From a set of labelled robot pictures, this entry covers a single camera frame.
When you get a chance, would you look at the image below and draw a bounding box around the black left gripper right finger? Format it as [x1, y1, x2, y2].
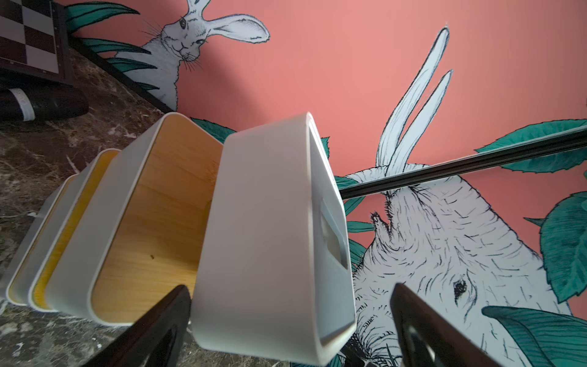
[390, 283, 498, 366]

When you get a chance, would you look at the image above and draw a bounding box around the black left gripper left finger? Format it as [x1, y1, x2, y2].
[85, 285, 191, 366]

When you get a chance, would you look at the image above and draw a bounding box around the large bamboo lid tissue box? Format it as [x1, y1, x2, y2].
[45, 113, 223, 326]

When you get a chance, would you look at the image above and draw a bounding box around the grey lid tissue box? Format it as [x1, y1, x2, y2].
[190, 113, 357, 366]

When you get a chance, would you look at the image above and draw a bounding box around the yellow lid tissue box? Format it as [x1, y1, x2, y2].
[29, 149, 121, 312]

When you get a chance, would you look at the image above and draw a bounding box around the white bottom tissue box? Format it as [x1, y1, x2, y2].
[1, 175, 76, 306]

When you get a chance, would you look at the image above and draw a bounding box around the folding chess board box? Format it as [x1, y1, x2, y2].
[1, 0, 73, 85]

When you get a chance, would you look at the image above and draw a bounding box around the black corner frame post right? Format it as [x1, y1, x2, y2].
[339, 127, 586, 200]

